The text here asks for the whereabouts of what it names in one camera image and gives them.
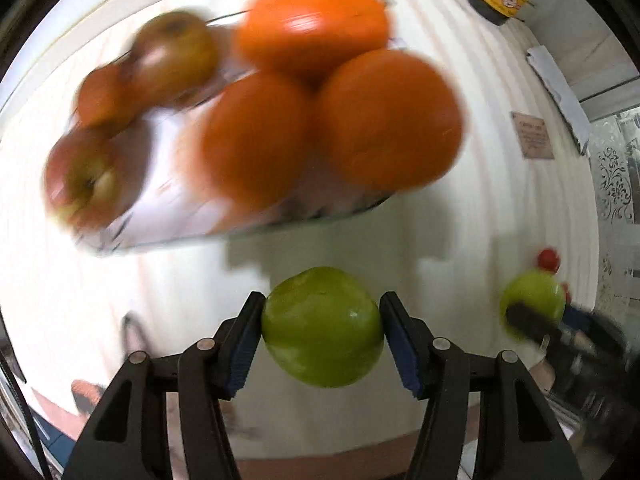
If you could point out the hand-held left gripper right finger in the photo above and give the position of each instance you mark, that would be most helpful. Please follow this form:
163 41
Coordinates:
402 350

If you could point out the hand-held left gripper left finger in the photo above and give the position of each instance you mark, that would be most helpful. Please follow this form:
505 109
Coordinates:
245 350

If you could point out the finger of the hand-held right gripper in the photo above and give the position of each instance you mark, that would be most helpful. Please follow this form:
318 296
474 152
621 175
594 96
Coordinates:
530 322
580 319

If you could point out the green apple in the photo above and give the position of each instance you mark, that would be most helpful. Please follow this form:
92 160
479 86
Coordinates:
320 330
535 290

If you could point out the floral oval plate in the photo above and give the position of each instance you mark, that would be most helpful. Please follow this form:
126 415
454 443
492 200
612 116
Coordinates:
165 210

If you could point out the small orange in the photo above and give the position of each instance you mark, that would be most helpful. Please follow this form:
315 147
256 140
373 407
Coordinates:
255 140
390 120

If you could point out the small brownish red apple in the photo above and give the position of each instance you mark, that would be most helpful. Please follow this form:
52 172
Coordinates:
102 95

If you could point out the large orange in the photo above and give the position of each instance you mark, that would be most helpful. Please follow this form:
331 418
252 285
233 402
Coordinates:
312 25

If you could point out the cherry tomato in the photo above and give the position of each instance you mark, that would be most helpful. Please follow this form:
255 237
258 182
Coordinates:
548 258
566 291

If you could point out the striped cat print tablecloth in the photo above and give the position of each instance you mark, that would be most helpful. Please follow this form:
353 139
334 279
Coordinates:
450 235

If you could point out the patterned glass door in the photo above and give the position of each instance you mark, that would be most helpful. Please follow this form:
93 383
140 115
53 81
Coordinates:
615 185

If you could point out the brown card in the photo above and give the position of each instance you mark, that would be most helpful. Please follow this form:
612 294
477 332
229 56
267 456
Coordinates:
532 135

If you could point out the blue kitchen cabinet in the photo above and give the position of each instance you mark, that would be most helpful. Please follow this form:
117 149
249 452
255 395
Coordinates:
55 442

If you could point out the white folded paper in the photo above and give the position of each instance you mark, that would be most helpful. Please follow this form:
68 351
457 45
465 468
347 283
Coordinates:
555 85

